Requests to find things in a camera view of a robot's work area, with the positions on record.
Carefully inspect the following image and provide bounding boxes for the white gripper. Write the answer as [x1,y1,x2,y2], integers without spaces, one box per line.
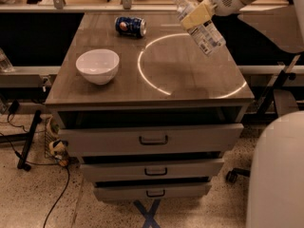
[180,0,245,29]

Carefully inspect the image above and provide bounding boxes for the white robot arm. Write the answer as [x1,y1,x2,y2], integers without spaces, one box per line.
[181,0,304,228]

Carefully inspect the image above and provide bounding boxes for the clear bottle at left edge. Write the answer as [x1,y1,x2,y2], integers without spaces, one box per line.
[0,48,14,72]

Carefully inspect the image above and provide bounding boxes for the blue soda can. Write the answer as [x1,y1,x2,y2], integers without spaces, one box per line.
[115,16,146,38]

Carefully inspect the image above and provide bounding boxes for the white ceramic bowl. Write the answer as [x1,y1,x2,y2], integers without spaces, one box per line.
[76,49,120,85]

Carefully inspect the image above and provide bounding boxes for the grey drawer cabinet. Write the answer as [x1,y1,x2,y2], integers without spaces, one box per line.
[47,12,254,189]

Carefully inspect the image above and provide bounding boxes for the top grey drawer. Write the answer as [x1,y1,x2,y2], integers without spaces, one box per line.
[60,123,243,157]

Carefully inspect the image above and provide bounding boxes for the grey drawer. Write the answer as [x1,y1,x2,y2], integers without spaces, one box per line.
[93,182,211,201]
[60,123,243,157]
[80,159,224,182]

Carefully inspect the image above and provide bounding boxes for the black office chair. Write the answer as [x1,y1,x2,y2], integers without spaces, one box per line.
[225,168,251,183]

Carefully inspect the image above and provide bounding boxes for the middle grey drawer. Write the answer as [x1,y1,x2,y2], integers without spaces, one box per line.
[80,159,224,182]

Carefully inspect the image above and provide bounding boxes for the bottom grey drawer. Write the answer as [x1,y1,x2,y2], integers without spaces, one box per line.
[93,182,211,201]

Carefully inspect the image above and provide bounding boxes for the black stand leg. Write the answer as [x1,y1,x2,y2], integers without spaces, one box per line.
[17,110,42,171]

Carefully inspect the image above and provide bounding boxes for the wire basket with items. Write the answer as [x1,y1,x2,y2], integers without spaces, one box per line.
[46,117,69,167]

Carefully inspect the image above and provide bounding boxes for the black floor cable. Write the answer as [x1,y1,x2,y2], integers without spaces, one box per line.
[0,111,70,228]

